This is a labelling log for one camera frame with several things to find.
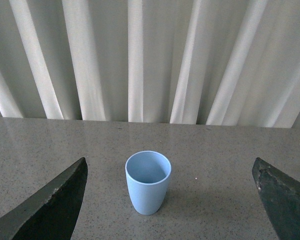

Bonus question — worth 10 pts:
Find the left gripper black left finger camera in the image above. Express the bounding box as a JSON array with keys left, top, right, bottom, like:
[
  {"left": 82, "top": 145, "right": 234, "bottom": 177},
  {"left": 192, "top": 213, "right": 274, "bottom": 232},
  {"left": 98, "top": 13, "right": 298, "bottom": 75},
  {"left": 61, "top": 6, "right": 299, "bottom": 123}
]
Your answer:
[{"left": 0, "top": 157, "right": 88, "bottom": 240}]

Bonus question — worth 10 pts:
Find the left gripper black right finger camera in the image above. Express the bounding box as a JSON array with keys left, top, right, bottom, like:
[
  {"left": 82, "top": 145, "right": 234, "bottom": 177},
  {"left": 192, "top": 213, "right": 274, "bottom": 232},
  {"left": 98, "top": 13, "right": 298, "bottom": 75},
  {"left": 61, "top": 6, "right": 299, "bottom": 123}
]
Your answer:
[{"left": 251, "top": 157, "right": 300, "bottom": 240}]

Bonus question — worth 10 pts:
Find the blue plastic cup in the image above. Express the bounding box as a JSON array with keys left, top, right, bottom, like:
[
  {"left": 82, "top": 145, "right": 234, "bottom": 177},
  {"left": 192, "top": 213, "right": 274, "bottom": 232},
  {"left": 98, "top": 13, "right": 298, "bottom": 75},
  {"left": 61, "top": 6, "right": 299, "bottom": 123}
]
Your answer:
[{"left": 125, "top": 150, "right": 172, "bottom": 216}]

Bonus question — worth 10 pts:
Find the white pleated curtain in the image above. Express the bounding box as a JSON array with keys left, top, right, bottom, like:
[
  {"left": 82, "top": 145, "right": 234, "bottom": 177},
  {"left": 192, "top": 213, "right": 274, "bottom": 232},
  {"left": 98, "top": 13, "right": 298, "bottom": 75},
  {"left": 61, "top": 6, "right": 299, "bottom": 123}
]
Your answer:
[{"left": 0, "top": 0, "right": 300, "bottom": 128}]

